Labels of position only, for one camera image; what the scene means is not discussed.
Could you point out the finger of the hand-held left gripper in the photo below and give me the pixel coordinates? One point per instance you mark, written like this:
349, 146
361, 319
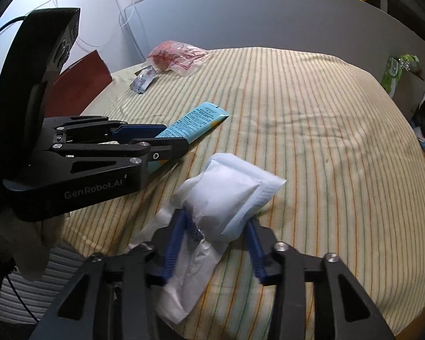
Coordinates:
170, 148
141, 130

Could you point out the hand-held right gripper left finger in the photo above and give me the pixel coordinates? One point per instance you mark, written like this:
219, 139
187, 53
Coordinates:
171, 251

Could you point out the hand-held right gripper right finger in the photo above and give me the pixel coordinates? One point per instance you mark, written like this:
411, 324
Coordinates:
256, 258

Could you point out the light blue tube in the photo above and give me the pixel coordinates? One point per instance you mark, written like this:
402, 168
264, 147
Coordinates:
198, 120

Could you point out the white plastic packet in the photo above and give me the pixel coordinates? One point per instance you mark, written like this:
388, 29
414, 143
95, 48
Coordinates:
226, 194

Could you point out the brown storage box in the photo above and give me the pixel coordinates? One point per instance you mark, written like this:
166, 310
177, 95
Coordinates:
85, 74

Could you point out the person's left hand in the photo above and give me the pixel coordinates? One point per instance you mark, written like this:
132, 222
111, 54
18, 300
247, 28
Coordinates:
39, 244

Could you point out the silver sachet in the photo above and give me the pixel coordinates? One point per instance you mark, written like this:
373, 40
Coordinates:
143, 79

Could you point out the pink plastic bag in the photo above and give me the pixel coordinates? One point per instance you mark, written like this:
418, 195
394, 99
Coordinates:
177, 56

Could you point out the grey ribbed cloth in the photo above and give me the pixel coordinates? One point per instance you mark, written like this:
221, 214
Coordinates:
60, 283

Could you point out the green paper pack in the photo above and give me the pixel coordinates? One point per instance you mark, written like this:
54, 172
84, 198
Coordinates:
396, 74

